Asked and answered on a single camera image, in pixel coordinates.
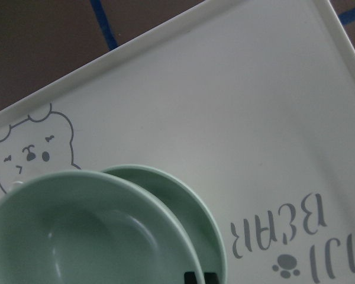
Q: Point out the green bowl on tray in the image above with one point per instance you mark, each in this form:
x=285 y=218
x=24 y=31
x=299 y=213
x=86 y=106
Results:
x=189 y=209

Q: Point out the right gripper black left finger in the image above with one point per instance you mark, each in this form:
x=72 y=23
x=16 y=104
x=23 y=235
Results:
x=190 y=278

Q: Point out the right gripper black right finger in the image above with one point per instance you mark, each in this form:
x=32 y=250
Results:
x=211 y=278

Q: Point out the green bowl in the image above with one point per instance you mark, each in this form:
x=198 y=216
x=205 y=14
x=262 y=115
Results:
x=189 y=209
x=91 y=227

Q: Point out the white bear print tray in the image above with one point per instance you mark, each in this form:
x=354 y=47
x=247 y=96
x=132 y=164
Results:
x=251 y=104

